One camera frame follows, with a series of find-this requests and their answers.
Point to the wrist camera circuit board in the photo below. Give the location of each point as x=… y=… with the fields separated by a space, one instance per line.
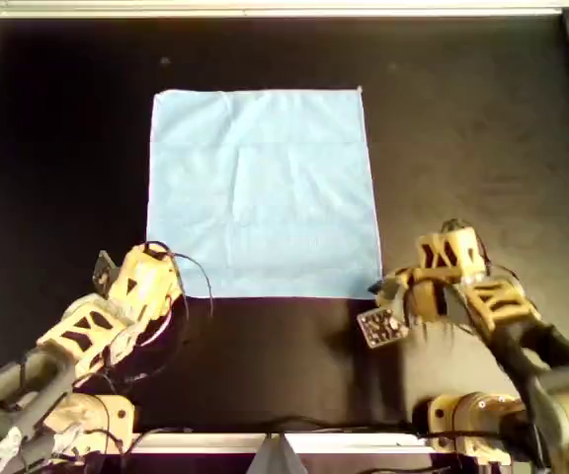
x=381 y=328
x=103 y=271

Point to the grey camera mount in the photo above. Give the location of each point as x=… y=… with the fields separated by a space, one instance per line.
x=277 y=459

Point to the left gripper body tan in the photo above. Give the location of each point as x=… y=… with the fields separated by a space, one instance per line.
x=141 y=281

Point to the right wrist camera circuit board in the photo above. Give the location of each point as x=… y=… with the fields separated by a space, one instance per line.
x=381 y=328

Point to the light blue microfibre cloth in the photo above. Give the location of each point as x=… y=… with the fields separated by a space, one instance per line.
x=265 y=197

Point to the left wrist camera circuit board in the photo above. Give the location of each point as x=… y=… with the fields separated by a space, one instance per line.
x=103 y=271

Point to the aluminium table frame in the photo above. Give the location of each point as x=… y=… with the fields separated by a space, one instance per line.
x=265 y=7

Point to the right gripper finger tan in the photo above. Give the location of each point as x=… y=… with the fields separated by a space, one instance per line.
x=394 y=300
x=395 y=281

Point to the right gripper body tan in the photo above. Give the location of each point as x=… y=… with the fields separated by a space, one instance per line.
x=442 y=257

